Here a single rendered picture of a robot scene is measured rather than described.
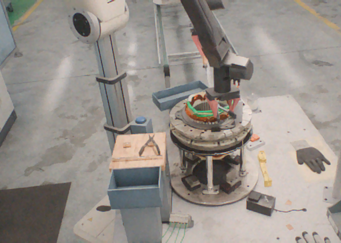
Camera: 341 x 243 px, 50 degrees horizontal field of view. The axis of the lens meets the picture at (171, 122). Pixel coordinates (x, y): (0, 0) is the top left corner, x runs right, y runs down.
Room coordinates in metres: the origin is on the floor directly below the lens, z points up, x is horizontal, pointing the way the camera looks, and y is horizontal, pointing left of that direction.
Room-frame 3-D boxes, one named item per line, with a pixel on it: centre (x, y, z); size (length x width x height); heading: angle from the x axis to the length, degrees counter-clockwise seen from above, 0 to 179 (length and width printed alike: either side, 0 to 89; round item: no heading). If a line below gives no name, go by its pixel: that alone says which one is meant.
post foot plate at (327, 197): (1.01, -0.60, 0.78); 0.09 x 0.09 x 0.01; 65
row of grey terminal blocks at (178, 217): (0.97, 0.01, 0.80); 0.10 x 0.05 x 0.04; 74
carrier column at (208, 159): (1.10, -0.13, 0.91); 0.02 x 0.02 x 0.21
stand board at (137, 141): (1.08, 0.13, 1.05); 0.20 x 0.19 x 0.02; 175
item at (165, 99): (1.49, -0.06, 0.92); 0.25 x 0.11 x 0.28; 110
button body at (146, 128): (1.32, 0.13, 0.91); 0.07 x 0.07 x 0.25; 70
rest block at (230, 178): (1.12, -0.22, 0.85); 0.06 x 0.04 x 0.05; 127
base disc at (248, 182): (1.22, -0.16, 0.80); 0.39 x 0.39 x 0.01
